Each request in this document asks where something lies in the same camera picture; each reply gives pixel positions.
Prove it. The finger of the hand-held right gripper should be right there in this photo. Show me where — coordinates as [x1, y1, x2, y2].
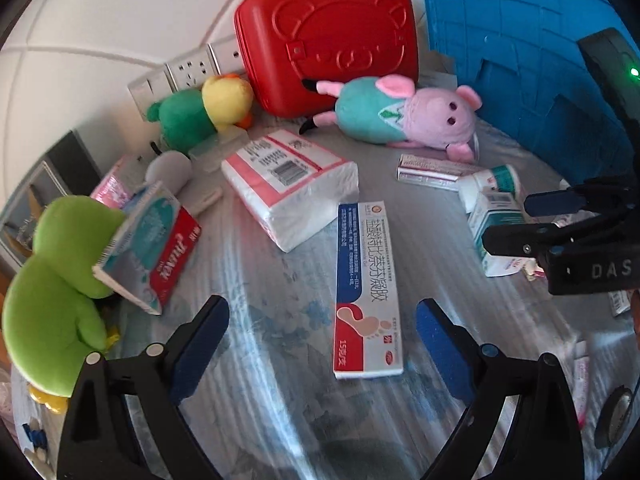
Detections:
[523, 180, 621, 218]
[482, 217, 596, 261]

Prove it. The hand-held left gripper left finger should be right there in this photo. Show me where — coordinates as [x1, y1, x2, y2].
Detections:
[56, 295, 231, 480]

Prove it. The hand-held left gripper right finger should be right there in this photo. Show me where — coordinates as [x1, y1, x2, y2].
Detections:
[416, 298, 586, 480]

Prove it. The teal white carton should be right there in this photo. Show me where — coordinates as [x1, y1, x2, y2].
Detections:
[467, 191, 541, 278]

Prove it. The white bottle teal cap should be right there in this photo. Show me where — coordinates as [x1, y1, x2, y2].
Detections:
[459, 164, 522, 213]

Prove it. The blue red ointment box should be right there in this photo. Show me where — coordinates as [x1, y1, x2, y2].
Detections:
[333, 201, 405, 380]

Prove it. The green frog plush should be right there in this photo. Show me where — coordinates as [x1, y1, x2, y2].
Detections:
[1, 195, 131, 413]

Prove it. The black tape roll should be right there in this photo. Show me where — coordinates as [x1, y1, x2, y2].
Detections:
[594, 385, 638, 450]

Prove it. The large pink tissue pack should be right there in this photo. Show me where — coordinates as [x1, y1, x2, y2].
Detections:
[221, 128, 360, 253]

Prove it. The blue plastic storage crate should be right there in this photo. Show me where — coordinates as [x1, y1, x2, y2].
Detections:
[415, 0, 640, 171]

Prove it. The long white pink box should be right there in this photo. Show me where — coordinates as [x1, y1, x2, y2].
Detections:
[397, 152, 483, 192]

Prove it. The pink white tube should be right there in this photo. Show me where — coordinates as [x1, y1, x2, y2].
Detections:
[570, 340, 593, 428]

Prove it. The red teal box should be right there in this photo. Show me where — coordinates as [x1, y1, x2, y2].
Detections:
[92, 180, 202, 316]

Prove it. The white pen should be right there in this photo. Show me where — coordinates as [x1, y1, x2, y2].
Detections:
[187, 187, 223, 218]

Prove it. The pink pig plush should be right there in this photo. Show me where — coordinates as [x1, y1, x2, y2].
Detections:
[299, 74, 483, 163]

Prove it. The small blue toy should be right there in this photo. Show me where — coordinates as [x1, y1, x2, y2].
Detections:
[22, 422, 48, 466]

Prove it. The clear plastic case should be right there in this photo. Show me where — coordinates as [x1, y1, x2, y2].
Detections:
[190, 127, 249, 173]

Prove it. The black gift box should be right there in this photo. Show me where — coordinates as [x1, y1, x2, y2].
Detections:
[0, 129, 103, 271]

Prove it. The green yellow duck plush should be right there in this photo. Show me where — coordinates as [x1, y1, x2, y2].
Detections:
[146, 74, 255, 156]

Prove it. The red toy suitcase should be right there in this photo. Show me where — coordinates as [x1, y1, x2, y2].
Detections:
[234, 0, 420, 120]

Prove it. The grey wall switch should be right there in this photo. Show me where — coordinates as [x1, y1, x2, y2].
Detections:
[127, 71, 173, 111]

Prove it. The white wall socket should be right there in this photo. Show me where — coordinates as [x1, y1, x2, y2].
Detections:
[165, 49, 221, 88]
[207, 35, 246, 68]

